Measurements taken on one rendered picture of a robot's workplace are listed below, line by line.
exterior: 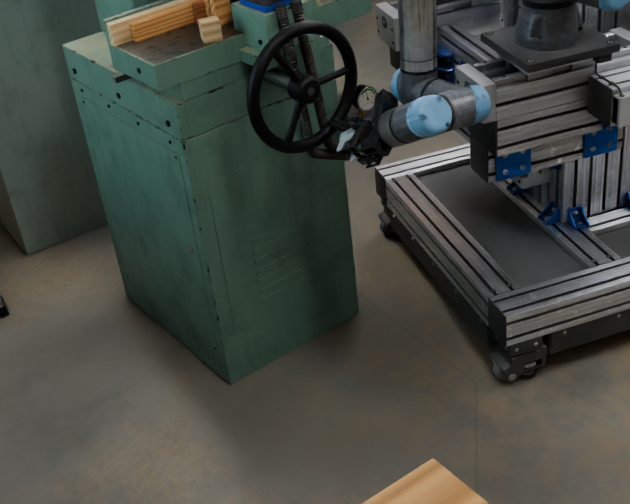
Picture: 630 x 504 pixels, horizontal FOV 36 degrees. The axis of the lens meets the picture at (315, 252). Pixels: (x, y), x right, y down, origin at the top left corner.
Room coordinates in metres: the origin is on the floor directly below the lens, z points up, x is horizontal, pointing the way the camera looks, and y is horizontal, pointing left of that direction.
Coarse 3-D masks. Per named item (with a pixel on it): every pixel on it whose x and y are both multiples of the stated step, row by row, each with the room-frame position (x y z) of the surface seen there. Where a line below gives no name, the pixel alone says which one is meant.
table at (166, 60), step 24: (336, 0) 2.22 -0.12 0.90; (360, 0) 2.26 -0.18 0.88; (192, 24) 2.17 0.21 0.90; (336, 24) 2.21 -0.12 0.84; (120, 48) 2.07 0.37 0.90; (144, 48) 2.05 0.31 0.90; (168, 48) 2.03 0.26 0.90; (192, 48) 2.01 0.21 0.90; (216, 48) 2.03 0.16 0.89; (240, 48) 2.06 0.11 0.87; (312, 48) 2.05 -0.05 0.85; (144, 72) 1.98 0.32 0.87; (168, 72) 1.96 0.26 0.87; (192, 72) 1.99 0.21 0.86
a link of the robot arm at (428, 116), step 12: (432, 96) 1.66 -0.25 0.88; (396, 108) 1.72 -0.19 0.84; (408, 108) 1.67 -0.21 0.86; (420, 108) 1.64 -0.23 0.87; (432, 108) 1.64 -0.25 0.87; (444, 108) 1.65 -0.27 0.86; (396, 120) 1.69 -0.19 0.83; (408, 120) 1.65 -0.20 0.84; (420, 120) 1.63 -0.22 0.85; (432, 120) 1.63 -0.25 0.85; (444, 120) 1.64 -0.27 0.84; (396, 132) 1.68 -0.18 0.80; (408, 132) 1.66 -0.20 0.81; (420, 132) 1.64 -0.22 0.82; (432, 132) 1.62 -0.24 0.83; (444, 132) 1.68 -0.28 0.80
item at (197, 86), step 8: (232, 64) 2.05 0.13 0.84; (240, 64) 2.06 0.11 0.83; (216, 72) 2.02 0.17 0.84; (224, 72) 2.03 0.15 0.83; (232, 72) 2.04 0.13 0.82; (240, 72) 2.06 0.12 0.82; (248, 72) 2.07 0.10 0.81; (192, 80) 1.99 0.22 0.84; (200, 80) 2.00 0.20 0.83; (208, 80) 2.01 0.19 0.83; (216, 80) 2.02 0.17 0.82; (224, 80) 2.03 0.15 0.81; (232, 80) 2.04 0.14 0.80; (168, 88) 2.02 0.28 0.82; (176, 88) 1.98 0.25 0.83; (184, 88) 1.97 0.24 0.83; (192, 88) 1.99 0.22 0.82; (200, 88) 2.00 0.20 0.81; (208, 88) 2.01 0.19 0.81; (176, 96) 1.99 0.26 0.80; (184, 96) 1.97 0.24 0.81; (192, 96) 1.98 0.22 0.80
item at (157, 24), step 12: (168, 12) 2.15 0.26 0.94; (180, 12) 2.16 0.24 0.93; (192, 12) 2.18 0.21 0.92; (132, 24) 2.10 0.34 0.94; (144, 24) 2.11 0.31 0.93; (156, 24) 2.13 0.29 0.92; (168, 24) 2.14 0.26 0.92; (180, 24) 2.16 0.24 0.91; (132, 36) 2.11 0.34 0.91; (144, 36) 2.11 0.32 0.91
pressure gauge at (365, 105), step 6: (360, 84) 2.20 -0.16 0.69; (360, 90) 2.17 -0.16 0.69; (366, 90) 2.17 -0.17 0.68; (372, 90) 2.19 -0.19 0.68; (360, 96) 2.16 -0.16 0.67; (366, 96) 2.17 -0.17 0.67; (372, 96) 2.18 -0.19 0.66; (354, 102) 2.17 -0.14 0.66; (360, 102) 2.16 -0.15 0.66; (366, 102) 2.17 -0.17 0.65; (372, 102) 2.18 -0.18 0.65; (360, 108) 2.16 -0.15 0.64; (366, 108) 2.17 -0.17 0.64; (360, 114) 2.19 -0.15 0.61
